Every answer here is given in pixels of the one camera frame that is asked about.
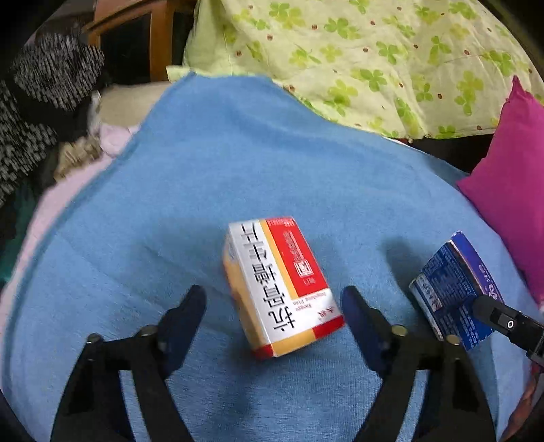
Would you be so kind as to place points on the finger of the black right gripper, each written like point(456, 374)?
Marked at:
point(522, 331)

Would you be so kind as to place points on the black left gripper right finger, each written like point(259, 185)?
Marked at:
point(429, 389)

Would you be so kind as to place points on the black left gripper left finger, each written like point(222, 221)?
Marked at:
point(92, 407)

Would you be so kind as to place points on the blue white carton box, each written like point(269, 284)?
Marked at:
point(447, 286)

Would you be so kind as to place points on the red yellow white medicine box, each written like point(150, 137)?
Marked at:
point(282, 297)

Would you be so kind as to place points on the magenta pillow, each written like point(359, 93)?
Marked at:
point(506, 186)

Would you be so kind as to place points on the blue bed blanket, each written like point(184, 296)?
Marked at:
point(214, 159)

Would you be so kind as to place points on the pink bed sheet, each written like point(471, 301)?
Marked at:
point(113, 140)

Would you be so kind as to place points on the green clover print quilt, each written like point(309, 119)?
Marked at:
point(403, 69)

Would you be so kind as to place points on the black white dotted garment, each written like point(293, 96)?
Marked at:
point(42, 91)

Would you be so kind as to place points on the brown wooden wardrobe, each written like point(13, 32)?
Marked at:
point(140, 39)

